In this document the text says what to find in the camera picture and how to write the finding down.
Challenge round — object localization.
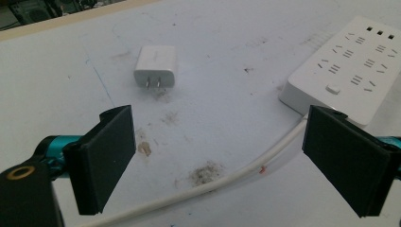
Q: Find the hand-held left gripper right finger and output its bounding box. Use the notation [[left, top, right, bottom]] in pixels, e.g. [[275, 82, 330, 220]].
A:
[[302, 105, 401, 218]]

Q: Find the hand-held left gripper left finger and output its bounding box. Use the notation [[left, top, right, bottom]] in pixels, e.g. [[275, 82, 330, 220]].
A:
[[33, 104, 137, 217]]

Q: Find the white power strip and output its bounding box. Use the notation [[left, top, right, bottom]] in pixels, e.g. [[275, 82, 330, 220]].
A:
[[278, 16, 401, 128]]

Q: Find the white plug charger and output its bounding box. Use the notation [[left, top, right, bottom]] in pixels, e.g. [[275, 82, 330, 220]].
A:
[[133, 44, 178, 91]]

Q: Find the dark equipment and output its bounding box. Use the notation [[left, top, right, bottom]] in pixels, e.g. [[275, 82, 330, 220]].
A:
[[0, 0, 127, 31]]

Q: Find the white power strip cable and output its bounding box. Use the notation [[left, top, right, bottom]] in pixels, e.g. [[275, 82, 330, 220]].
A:
[[75, 114, 309, 227]]

